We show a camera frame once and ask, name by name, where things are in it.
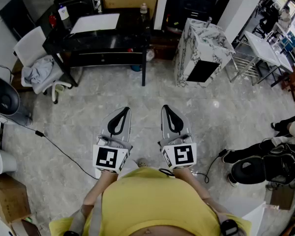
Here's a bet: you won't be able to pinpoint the person's left forearm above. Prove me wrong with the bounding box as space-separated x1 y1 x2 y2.
82 171 119 207

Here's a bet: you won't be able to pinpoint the black vanity stand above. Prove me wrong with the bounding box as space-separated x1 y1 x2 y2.
51 49 148 88

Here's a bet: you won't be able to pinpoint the black panel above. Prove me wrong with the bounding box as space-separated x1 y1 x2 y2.
0 0 36 41

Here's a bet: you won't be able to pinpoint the white marble sink cabinet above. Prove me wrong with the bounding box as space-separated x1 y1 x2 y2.
173 17 236 88

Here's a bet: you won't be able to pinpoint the white pillar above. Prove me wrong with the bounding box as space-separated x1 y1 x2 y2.
217 0 273 44
153 0 173 30

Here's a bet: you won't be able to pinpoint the black floor cable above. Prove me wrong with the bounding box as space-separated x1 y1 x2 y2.
0 118 99 180
193 148 229 184

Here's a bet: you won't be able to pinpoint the white office chair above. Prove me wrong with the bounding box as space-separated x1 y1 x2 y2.
13 26 72 105

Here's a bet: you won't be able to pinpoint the white rectangular sink basin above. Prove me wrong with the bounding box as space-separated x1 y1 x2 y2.
70 13 120 34

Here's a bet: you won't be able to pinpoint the person's bare belly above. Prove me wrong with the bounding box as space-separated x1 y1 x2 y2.
131 226 195 236

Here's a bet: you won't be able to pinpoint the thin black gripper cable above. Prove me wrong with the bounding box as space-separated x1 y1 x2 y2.
158 168 175 177

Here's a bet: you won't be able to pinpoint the person's right forearm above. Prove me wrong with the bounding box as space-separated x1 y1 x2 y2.
173 167 233 216

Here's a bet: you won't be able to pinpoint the metal rack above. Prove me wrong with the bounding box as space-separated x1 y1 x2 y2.
226 50 263 83

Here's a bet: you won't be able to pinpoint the white cylindrical container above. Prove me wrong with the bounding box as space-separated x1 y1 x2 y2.
0 145 18 175

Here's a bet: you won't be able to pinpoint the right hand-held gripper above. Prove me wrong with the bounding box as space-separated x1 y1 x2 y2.
157 105 197 169

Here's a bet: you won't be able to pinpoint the brown box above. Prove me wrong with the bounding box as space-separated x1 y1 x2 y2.
265 183 295 210

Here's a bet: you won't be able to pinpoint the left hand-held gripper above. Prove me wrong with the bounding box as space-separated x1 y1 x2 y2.
92 107 133 174

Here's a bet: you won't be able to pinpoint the small cardboard box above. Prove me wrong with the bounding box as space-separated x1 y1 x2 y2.
0 173 32 223

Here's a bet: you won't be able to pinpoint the black cabinet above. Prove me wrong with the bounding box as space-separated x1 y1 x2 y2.
166 0 236 31

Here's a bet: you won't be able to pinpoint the grey cloth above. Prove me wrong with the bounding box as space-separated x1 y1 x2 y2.
23 55 55 85

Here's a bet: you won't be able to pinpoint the person's yellow shirt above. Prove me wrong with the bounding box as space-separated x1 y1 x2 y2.
48 167 252 236

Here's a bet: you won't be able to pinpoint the grey cabinet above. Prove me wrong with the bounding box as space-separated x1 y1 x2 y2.
16 0 55 22

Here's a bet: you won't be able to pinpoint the grey harness strap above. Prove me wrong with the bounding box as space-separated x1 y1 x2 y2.
203 197 236 222
88 193 104 236

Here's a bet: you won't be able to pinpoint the person's white trousers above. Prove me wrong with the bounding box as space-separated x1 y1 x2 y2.
119 158 140 179

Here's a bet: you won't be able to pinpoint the black marble vanity counter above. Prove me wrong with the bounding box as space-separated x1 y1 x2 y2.
42 7 151 53

